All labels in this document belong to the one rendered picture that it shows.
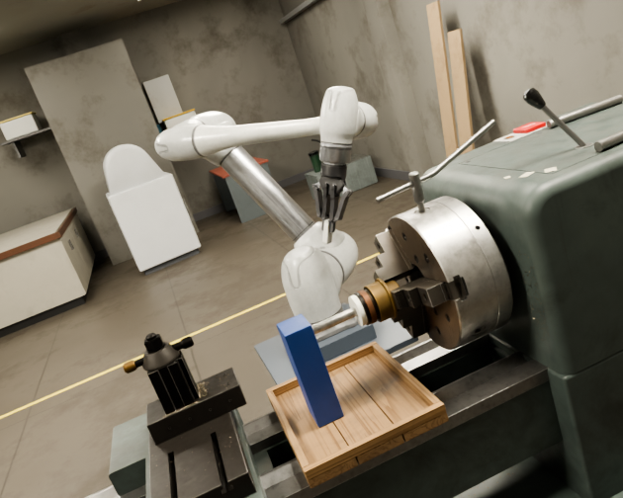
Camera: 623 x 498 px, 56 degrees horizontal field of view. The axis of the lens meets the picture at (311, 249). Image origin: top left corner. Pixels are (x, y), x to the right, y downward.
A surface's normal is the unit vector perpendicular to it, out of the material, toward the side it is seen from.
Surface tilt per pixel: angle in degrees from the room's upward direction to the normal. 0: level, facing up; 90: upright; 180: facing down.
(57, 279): 90
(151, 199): 90
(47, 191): 90
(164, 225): 90
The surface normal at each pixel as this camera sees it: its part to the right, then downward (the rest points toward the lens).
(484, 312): 0.36, 0.47
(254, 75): 0.30, 0.18
